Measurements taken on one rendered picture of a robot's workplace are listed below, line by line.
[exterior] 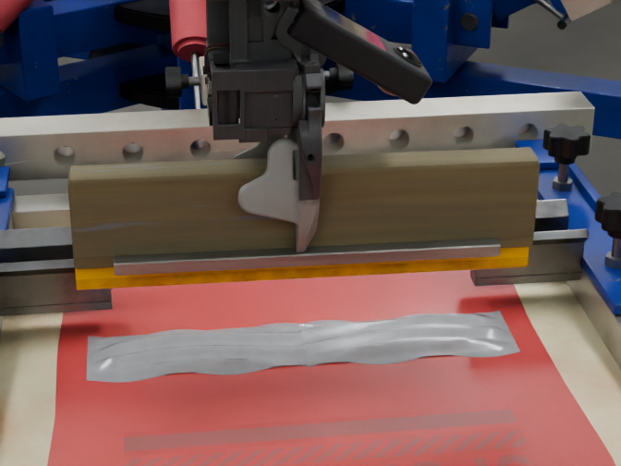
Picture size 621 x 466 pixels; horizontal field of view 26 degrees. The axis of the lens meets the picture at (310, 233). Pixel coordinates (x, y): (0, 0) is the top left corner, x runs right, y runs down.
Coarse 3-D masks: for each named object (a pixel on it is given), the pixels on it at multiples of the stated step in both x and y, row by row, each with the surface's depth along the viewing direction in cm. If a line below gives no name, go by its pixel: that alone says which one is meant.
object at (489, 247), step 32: (128, 256) 101; (160, 256) 101; (192, 256) 101; (224, 256) 102; (256, 256) 102; (288, 256) 102; (320, 256) 102; (352, 256) 102; (384, 256) 103; (416, 256) 103; (448, 256) 104; (480, 256) 104
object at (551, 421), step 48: (336, 288) 122; (384, 288) 122; (432, 288) 122; (480, 288) 122; (528, 336) 115; (336, 384) 108; (384, 384) 108; (432, 384) 108; (480, 384) 108; (528, 384) 108; (528, 432) 102; (576, 432) 102
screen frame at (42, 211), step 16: (16, 208) 130; (32, 208) 130; (48, 208) 130; (64, 208) 130; (16, 224) 129; (32, 224) 130; (48, 224) 130; (64, 224) 130; (576, 288) 121; (592, 288) 116; (592, 304) 116; (0, 320) 115; (592, 320) 117; (608, 320) 112; (0, 336) 115; (608, 336) 113
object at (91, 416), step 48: (144, 288) 122; (192, 288) 122; (240, 288) 122; (288, 288) 122; (96, 336) 115; (96, 384) 108; (144, 384) 108; (192, 384) 108; (240, 384) 108; (288, 384) 108; (96, 432) 102
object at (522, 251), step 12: (504, 252) 107; (516, 252) 107; (528, 252) 107; (336, 264) 105; (348, 264) 105; (360, 264) 106; (84, 276) 103; (96, 276) 103; (108, 276) 103; (120, 276) 103; (132, 276) 104
